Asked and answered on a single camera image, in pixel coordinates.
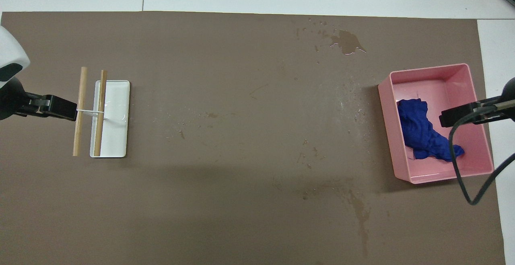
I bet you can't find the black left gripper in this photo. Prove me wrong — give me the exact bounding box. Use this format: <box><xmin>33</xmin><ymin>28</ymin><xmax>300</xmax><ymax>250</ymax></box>
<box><xmin>0</xmin><ymin>77</ymin><xmax>78</xmax><ymax>121</ymax></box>

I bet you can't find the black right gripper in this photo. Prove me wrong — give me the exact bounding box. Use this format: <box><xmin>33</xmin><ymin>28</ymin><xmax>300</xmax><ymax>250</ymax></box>
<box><xmin>439</xmin><ymin>77</ymin><xmax>515</xmax><ymax>128</ymax></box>

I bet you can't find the brown table mat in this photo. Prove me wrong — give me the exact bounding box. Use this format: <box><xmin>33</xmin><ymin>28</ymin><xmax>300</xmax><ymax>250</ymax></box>
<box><xmin>0</xmin><ymin>11</ymin><xmax>507</xmax><ymax>265</ymax></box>

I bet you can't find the pink plastic bin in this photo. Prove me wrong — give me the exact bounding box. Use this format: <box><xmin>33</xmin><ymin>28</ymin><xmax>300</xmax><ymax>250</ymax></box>
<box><xmin>377</xmin><ymin>63</ymin><xmax>494</xmax><ymax>184</ymax></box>

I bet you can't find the blue towel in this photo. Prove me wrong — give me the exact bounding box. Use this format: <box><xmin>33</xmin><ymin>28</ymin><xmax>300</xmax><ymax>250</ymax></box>
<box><xmin>397</xmin><ymin>99</ymin><xmax>465</xmax><ymax>162</ymax></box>

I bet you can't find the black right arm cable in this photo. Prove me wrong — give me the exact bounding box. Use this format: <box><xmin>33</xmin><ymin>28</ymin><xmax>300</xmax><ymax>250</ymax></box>
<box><xmin>448</xmin><ymin>106</ymin><xmax>515</xmax><ymax>206</ymax></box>

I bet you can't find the wide water puddle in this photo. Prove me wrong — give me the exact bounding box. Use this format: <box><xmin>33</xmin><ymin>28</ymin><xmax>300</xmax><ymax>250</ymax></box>
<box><xmin>330</xmin><ymin>29</ymin><xmax>367</xmax><ymax>55</ymax></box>

